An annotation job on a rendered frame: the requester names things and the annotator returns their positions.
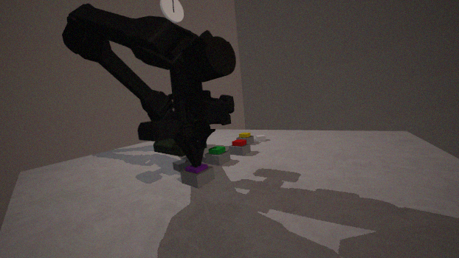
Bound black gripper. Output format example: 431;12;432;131
138;84;231;167

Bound yellow button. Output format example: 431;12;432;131
236;133;254;144

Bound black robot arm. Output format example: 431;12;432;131
62;4;236;123

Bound green button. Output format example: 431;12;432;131
204;146;230;166

